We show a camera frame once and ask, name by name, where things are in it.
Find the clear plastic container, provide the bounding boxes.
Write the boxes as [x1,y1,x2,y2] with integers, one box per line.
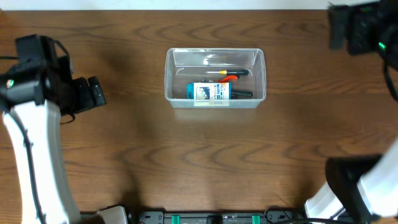
[164,48,267,109]

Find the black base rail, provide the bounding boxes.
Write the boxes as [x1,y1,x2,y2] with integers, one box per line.
[80,210,355,224]

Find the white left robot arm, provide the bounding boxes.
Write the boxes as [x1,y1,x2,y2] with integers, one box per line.
[1,64,128,223]

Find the blue white small box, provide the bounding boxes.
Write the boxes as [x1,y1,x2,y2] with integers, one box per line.
[187,83,232,100]

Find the small red black hammer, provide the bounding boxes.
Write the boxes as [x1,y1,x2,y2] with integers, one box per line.
[231,90,253,98]

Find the black yellow screwdriver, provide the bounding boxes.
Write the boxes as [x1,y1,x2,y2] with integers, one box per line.
[206,69,249,76]

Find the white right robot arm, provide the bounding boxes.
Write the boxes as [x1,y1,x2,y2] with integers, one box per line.
[303,0,397,223]

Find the red handled pliers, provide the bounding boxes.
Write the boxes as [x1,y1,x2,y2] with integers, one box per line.
[217,75,239,83]

